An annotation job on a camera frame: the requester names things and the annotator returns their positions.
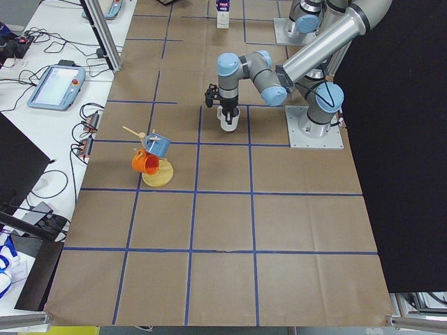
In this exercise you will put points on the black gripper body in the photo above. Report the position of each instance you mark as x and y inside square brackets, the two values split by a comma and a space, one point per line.
[228, 104]

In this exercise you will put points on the white mug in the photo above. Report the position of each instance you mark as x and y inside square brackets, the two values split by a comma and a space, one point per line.
[228, 124]

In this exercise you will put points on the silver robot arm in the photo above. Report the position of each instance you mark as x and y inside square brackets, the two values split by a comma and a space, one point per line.
[307, 16]
[334, 24]

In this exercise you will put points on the blue white milk carton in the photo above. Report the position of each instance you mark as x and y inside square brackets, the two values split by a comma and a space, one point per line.
[223, 13]

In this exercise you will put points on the blue mug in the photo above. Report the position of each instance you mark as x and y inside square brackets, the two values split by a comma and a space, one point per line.
[157, 145]

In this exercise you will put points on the wooden mug tree stand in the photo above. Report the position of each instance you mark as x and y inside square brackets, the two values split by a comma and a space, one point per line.
[165, 173]

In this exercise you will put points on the orange mug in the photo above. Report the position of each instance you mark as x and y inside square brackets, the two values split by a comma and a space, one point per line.
[145, 162]

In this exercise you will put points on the usb hub box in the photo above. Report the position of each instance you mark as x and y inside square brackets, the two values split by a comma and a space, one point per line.
[84, 150]
[91, 123]

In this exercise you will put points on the teach pendant tablet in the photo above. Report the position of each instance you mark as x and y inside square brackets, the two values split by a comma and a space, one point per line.
[58, 88]

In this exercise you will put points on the black monitor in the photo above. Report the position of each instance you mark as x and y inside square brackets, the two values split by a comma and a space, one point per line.
[22, 165]

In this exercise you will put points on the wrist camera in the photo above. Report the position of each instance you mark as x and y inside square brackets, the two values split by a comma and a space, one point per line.
[212, 95]

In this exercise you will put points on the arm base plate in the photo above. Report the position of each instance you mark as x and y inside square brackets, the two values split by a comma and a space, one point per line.
[305, 134]
[293, 33]

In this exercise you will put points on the aluminium frame post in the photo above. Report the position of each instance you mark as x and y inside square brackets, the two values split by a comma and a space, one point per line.
[102, 33]

